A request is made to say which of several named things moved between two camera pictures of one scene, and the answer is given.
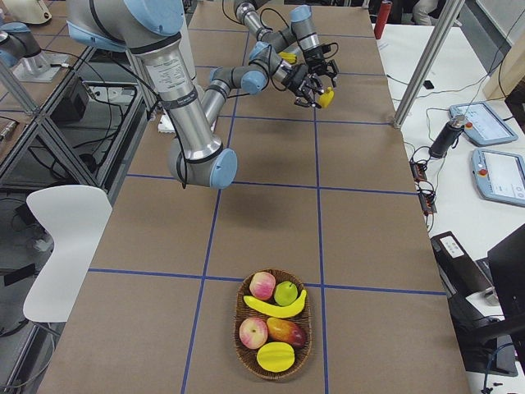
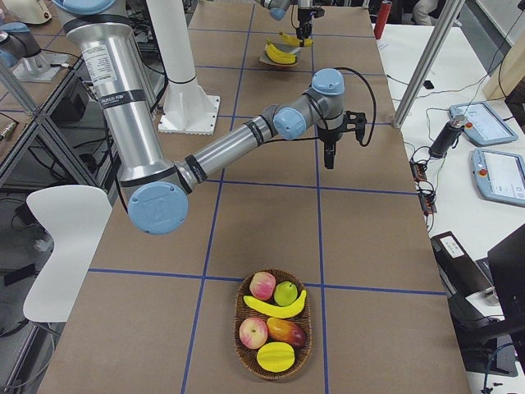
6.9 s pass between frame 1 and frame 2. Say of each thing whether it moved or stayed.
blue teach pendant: stayed
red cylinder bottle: stayed
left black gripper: moved
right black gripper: moved
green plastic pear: stayed
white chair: stayed
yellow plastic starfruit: stayed
